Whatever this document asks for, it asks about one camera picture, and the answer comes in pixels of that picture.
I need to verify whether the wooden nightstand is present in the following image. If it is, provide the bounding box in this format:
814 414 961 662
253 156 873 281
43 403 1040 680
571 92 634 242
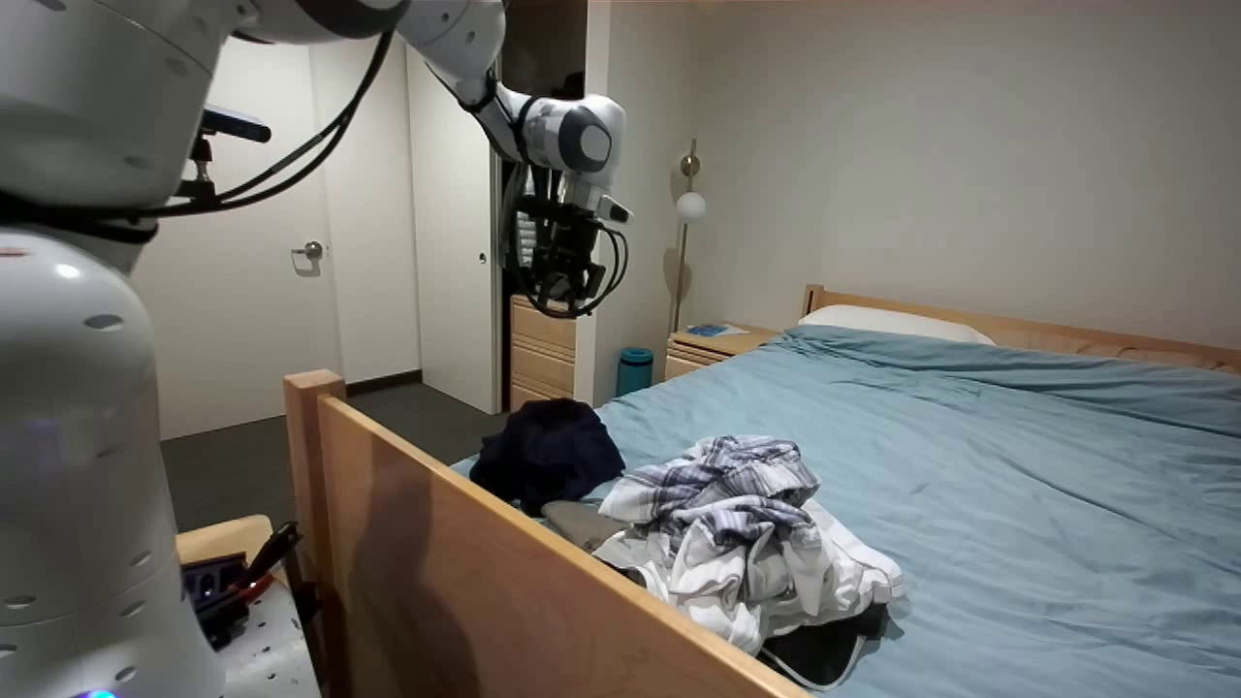
661 323 782 384

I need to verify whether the white pillow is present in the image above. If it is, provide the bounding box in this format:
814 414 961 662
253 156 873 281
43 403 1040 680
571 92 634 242
793 304 1000 350

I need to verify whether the black cable around arm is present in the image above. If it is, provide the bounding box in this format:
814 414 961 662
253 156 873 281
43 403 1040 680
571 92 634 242
0 26 398 250

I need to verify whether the metal door handle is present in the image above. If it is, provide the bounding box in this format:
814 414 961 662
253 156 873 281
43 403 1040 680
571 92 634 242
288 235 330 281

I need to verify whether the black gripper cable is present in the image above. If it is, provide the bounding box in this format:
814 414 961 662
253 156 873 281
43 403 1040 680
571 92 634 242
520 200 634 323

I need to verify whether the grey beige cloth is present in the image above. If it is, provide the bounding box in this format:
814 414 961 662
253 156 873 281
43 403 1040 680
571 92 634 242
537 498 628 555

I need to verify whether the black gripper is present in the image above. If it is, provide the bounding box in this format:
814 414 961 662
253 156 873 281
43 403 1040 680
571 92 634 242
498 215 611 315

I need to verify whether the light blue bed sheet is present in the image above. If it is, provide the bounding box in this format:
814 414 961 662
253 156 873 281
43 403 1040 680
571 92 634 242
449 323 1241 698

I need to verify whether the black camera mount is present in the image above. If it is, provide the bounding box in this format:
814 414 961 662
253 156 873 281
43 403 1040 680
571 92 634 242
174 109 276 215

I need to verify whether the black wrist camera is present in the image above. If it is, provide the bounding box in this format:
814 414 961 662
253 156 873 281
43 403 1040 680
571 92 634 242
515 190 634 230

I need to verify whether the grey white checked cloth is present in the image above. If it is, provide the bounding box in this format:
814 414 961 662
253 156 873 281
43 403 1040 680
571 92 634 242
617 432 824 552

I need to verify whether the wooden dresser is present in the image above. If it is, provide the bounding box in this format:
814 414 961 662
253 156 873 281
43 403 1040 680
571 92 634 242
504 292 581 414

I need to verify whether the teal waste bin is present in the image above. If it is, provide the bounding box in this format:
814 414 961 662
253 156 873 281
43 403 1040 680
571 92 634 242
611 344 660 401

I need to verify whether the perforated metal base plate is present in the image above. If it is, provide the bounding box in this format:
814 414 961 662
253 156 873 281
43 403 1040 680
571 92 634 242
210 589 326 698

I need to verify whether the white door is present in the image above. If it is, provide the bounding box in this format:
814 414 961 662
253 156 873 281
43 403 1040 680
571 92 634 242
127 31 425 443

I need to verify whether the black garment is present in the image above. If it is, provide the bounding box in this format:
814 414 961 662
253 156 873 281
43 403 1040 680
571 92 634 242
754 601 899 698

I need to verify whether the floor lamp with round bulb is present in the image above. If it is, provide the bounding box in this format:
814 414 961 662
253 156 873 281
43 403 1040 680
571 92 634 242
666 136 714 339

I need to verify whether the bed with teal sheet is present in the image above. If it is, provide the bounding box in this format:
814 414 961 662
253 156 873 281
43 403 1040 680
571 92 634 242
281 282 1241 698

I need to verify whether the navy blue cloth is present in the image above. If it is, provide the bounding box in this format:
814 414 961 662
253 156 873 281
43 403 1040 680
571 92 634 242
464 396 628 518

